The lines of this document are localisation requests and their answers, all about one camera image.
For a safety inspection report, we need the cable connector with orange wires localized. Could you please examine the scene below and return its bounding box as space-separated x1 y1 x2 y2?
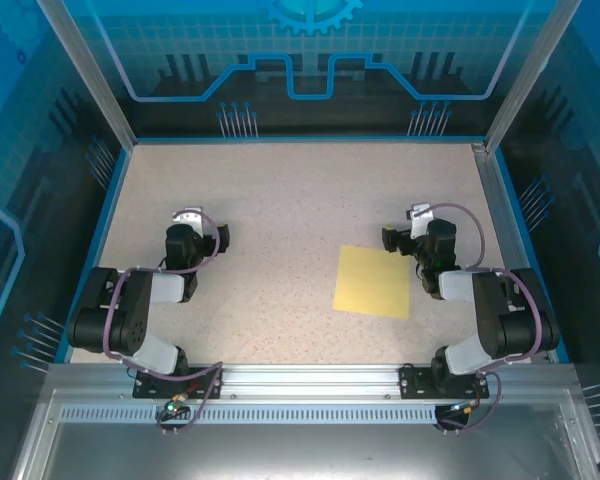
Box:
444 398 483 417

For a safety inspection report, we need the grey metal panel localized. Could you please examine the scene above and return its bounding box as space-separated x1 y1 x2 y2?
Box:
9 389 600 480

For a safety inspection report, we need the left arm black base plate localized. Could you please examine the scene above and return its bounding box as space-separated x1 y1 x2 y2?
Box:
132 366 225 400

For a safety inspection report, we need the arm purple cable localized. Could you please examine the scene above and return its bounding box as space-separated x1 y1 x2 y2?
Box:
414 202 540 436
102 208 225 437

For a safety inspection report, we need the aluminium frame post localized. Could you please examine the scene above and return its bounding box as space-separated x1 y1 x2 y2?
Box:
484 0 584 154
36 0 139 150

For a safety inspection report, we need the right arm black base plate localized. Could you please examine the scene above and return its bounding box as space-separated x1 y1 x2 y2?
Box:
398 364 491 400

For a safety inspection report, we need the blue table edge strip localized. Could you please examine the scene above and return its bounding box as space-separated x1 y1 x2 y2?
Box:
54 147 132 365
494 147 572 364

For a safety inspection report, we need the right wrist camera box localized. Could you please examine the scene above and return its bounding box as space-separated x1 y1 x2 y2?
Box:
406 202 436 240

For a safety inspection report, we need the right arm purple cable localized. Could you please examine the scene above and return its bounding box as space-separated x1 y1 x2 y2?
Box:
414 202 540 436

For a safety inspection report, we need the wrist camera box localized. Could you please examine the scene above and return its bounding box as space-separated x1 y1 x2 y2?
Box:
406 202 436 240
172 207 205 234

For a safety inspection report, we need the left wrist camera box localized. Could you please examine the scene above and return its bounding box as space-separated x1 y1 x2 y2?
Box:
172 207 205 234

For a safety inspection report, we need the cable connector with green light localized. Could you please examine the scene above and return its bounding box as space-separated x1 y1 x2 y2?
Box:
160 393 190 417

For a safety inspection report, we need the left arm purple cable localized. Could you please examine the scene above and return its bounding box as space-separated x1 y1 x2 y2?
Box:
102 208 225 437

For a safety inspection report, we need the aluminium mounting rail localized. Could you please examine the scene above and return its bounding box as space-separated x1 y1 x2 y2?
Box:
47 363 577 399

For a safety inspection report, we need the yellow paper sheet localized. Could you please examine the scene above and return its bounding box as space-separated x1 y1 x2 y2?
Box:
332 244 412 320

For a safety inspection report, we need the aluminium side rail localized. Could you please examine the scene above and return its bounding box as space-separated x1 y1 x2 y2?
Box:
472 142 554 364

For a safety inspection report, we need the slotted grey cable duct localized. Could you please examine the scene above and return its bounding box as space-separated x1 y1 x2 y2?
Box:
59 405 444 424

